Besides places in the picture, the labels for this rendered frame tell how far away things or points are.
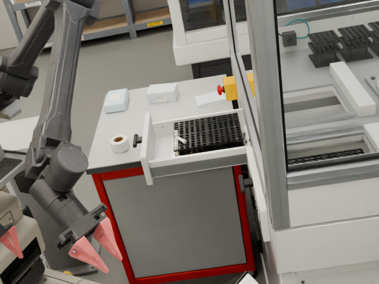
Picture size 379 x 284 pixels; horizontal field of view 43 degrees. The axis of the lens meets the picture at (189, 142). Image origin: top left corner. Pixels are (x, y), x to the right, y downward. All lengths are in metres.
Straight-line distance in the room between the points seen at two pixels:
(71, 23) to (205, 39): 1.31
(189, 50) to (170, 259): 0.97
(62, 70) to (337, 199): 0.64
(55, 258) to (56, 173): 1.70
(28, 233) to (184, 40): 1.18
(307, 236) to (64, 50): 0.67
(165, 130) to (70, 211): 0.89
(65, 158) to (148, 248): 1.27
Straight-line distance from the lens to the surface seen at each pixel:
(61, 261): 2.54
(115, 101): 2.14
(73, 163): 0.84
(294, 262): 1.20
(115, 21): 5.61
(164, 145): 1.67
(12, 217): 1.58
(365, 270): 1.29
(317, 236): 1.15
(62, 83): 0.99
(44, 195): 0.89
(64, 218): 0.88
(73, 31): 1.05
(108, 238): 0.88
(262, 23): 0.86
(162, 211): 1.93
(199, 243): 2.05
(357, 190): 1.09
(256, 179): 1.29
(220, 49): 2.32
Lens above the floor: 1.71
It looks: 32 degrees down
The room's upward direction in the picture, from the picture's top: 11 degrees counter-clockwise
